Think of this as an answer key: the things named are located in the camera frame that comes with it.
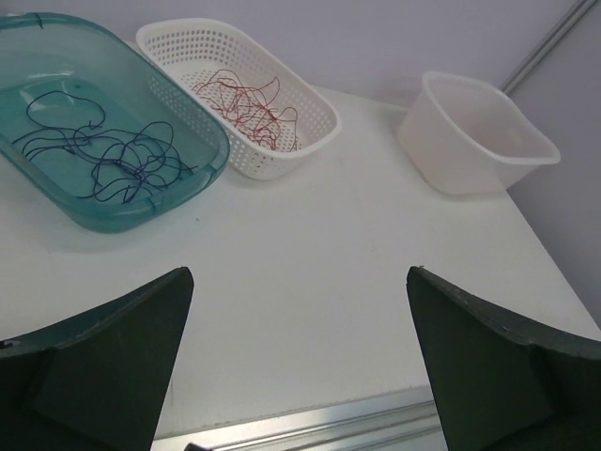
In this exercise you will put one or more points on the white perforated plastic basket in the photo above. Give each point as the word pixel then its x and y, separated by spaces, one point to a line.
pixel 275 121

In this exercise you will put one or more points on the right aluminium frame post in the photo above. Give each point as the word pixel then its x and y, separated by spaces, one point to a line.
pixel 552 39

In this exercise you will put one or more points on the white deep plastic tub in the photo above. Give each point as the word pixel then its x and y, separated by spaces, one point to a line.
pixel 465 137

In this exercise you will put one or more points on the teal transparent plastic bin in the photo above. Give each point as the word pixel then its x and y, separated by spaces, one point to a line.
pixel 96 128

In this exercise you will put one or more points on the aluminium mounting rail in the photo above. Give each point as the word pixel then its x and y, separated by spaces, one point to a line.
pixel 402 420

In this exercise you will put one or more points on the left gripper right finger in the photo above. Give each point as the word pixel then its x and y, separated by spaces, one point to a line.
pixel 502 381

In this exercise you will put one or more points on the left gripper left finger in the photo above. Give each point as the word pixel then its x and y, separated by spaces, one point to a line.
pixel 97 380

